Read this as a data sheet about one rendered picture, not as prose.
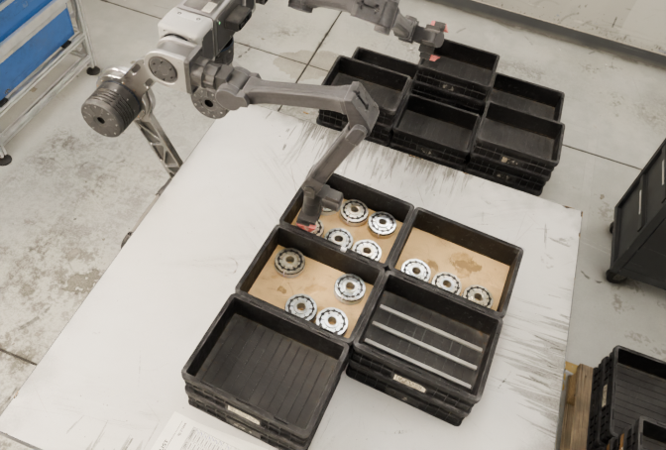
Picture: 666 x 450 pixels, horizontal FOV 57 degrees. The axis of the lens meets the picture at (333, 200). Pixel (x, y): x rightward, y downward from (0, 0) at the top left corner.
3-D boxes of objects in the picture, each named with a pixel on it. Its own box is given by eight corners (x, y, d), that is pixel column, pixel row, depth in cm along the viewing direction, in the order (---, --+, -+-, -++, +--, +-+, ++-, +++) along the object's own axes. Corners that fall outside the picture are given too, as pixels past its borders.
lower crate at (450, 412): (342, 376, 199) (347, 360, 190) (376, 303, 218) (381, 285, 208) (459, 430, 192) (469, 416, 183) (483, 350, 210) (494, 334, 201)
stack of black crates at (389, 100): (311, 151, 338) (318, 87, 303) (330, 116, 356) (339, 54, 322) (381, 173, 332) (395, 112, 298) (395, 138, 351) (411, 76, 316)
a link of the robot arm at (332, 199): (313, 165, 197) (303, 185, 192) (347, 176, 195) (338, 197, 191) (312, 186, 207) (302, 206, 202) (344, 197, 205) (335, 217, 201)
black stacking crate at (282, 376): (182, 391, 180) (178, 375, 171) (233, 310, 198) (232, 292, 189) (304, 451, 173) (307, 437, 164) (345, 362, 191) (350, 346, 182)
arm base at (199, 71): (201, 76, 180) (198, 43, 171) (226, 85, 179) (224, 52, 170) (186, 94, 175) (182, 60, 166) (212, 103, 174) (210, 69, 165)
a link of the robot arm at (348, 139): (365, 96, 165) (352, 124, 159) (383, 107, 166) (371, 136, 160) (308, 168, 200) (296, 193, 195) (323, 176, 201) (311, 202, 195)
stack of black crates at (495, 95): (467, 148, 351) (485, 103, 325) (478, 115, 370) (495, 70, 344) (536, 169, 346) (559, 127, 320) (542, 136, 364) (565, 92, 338)
